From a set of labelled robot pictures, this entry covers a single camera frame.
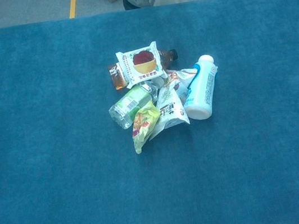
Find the yellow-green chip bag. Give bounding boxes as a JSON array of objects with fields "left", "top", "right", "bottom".
[{"left": 126, "top": 99, "right": 166, "bottom": 155}]

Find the long white snack bag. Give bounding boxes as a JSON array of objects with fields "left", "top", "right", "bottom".
[{"left": 139, "top": 64, "right": 208, "bottom": 141}]

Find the clear water bottle green label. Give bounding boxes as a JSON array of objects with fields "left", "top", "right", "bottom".
[{"left": 105, "top": 78, "right": 170, "bottom": 132}]

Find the brown tea bottle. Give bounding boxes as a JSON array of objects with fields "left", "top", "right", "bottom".
[{"left": 106, "top": 47, "right": 183, "bottom": 92}]

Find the square white cake packet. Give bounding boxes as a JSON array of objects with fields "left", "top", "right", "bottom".
[{"left": 114, "top": 40, "right": 169, "bottom": 91}]

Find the white milk drink bottle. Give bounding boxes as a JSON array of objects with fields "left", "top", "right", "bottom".
[{"left": 176, "top": 53, "right": 226, "bottom": 123}]

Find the blue felt table cloth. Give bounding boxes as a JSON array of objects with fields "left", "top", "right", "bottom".
[{"left": 0, "top": 0, "right": 299, "bottom": 224}]

